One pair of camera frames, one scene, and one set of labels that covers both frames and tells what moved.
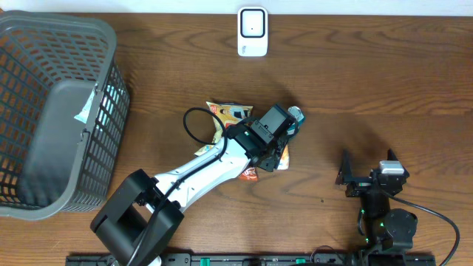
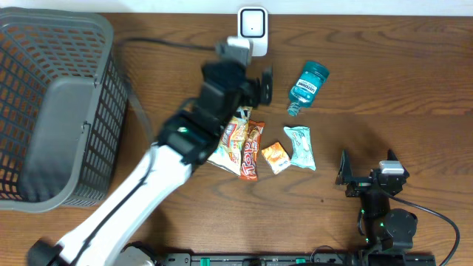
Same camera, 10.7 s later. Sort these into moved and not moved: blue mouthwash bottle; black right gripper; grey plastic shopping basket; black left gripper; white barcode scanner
Moved: black left gripper; blue mouthwash bottle
Not moved: grey plastic shopping basket; black right gripper; white barcode scanner
